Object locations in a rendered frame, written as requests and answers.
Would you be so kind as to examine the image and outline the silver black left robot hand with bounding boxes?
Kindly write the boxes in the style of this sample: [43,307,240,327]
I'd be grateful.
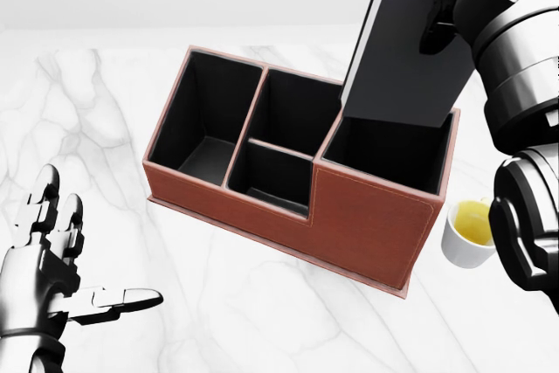
[0,163,165,341]

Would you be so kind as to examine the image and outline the white cup with yellow inside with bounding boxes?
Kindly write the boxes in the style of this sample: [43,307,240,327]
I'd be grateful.
[440,197,497,269]

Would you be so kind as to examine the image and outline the red-brown desk caddy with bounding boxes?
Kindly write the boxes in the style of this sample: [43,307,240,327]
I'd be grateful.
[142,44,462,300]

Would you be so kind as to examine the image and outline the dark grey book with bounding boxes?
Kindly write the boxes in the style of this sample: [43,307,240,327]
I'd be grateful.
[339,0,475,129]

